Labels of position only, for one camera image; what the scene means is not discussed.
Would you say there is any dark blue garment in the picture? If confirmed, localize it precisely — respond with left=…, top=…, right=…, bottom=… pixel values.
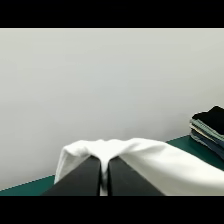
left=189, top=129, right=224, bottom=162

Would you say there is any white garment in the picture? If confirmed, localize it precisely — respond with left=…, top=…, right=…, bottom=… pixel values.
left=53, top=137, right=224, bottom=197

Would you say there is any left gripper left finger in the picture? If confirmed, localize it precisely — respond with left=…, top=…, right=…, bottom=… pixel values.
left=41, top=155, right=102, bottom=197

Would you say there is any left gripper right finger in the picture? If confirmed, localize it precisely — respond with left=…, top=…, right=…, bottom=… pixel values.
left=107, top=155, right=165, bottom=197

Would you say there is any black garment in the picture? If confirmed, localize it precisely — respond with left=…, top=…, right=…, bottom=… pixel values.
left=191, top=105, right=224, bottom=136

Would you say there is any grey-green garment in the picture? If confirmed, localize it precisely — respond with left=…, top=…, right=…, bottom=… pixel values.
left=189, top=118, right=224, bottom=143

